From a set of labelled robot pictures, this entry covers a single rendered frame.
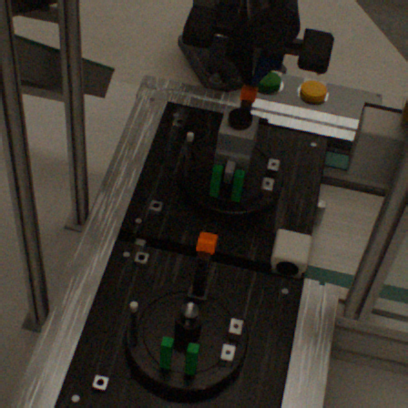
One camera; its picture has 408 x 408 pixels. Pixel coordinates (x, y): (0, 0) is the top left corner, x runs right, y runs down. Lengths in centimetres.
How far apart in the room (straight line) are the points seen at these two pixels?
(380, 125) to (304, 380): 32
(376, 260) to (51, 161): 56
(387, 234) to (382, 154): 10
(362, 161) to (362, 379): 35
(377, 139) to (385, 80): 65
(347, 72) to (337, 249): 44
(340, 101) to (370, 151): 43
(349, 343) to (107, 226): 34
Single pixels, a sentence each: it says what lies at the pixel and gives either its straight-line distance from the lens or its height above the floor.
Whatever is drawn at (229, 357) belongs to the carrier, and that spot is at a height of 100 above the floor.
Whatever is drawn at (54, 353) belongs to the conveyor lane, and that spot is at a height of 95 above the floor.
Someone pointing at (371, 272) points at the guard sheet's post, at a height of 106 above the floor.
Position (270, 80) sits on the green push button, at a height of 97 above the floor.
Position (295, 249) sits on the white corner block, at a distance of 103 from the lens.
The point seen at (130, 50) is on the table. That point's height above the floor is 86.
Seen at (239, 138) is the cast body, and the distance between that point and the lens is 101.
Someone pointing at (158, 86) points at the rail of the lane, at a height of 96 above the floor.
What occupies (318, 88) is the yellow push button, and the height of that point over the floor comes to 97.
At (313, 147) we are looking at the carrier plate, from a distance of 118.
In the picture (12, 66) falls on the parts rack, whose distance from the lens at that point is 76.
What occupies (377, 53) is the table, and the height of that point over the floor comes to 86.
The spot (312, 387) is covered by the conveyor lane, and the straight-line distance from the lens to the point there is 97.
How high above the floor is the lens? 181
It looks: 51 degrees down
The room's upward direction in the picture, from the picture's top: 7 degrees clockwise
